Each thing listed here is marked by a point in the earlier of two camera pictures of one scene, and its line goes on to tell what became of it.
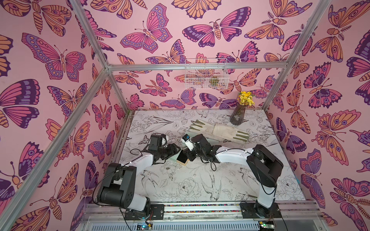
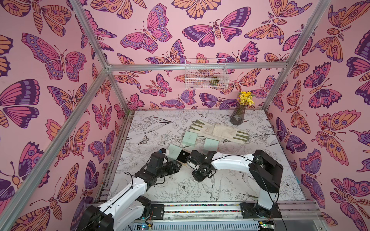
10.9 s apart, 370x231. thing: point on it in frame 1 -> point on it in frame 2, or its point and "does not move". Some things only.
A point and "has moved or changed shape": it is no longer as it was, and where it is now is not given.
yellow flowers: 245,98 does not move
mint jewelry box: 181,158 has moved or changed shape
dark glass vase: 237,114 does not move
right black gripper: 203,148 -> 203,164
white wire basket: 209,73 does not move
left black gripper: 171,151 -> 175,169
